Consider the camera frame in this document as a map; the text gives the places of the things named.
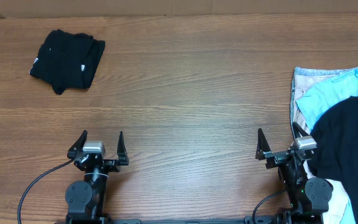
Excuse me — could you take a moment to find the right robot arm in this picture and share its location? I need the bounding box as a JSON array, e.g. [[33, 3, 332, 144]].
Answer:
[[255, 122, 333, 223]]

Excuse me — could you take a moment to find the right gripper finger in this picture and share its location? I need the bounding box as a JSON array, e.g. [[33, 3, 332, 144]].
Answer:
[[256, 128, 271, 154], [291, 121, 308, 139]]

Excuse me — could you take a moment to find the light blue garment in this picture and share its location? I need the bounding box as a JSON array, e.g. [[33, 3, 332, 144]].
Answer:
[[295, 68, 358, 131]]

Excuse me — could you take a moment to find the folded black garment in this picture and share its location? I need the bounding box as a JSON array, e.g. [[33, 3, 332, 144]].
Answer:
[[29, 29, 106, 95]]

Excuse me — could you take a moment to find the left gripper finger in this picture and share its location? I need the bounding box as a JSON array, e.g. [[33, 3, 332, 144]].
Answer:
[[117, 131, 128, 161], [68, 130, 88, 153]]

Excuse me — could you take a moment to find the black t-shirt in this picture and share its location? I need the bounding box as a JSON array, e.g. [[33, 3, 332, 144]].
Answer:
[[308, 96, 358, 223]]

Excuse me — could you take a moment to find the cardboard back wall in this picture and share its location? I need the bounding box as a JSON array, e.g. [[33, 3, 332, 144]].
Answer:
[[0, 0, 358, 19]]

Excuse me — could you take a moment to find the white pink garment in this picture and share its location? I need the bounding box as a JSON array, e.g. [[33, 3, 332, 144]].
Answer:
[[290, 63, 358, 224]]

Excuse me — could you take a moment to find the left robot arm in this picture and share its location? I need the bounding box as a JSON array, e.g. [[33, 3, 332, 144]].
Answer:
[[65, 130, 129, 223]]

